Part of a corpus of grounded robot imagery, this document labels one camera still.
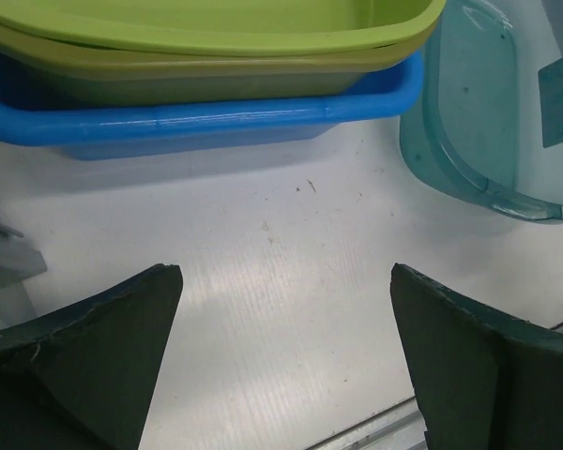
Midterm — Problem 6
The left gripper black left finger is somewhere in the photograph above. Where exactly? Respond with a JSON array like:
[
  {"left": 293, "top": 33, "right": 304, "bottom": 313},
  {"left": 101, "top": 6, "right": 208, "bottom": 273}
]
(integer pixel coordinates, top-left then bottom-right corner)
[{"left": 0, "top": 264, "right": 183, "bottom": 449}]

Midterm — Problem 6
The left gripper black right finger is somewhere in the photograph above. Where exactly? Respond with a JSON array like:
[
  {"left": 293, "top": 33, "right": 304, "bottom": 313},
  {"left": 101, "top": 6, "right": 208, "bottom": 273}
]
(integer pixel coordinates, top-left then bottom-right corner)
[{"left": 390, "top": 263, "right": 563, "bottom": 449}]

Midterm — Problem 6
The blue plastic tub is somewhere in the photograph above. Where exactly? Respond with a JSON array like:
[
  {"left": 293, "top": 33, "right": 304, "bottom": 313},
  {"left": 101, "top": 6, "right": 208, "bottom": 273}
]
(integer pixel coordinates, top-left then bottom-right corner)
[{"left": 0, "top": 52, "right": 424, "bottom": 160}]

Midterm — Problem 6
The olive green slotted basket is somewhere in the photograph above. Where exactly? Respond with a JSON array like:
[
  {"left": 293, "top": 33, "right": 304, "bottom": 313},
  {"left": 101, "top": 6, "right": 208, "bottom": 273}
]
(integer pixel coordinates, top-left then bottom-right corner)
[{"left": 0, "top": 25, "right": 433, "bottom": 107}]

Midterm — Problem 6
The lime green plastic tub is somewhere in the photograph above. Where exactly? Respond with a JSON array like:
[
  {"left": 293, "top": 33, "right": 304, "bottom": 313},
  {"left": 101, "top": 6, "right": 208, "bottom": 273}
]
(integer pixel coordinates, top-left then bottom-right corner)
[{"left": 0, "top": 0, "right": 445, "bottom": 56}]

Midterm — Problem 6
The teal translucent plastic tray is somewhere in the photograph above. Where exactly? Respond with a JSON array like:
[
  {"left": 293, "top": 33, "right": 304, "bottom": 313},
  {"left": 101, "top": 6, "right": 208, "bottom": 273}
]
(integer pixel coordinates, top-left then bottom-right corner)
[{"left": 400, "top": 1, "right": 563, "bottom": 223}]

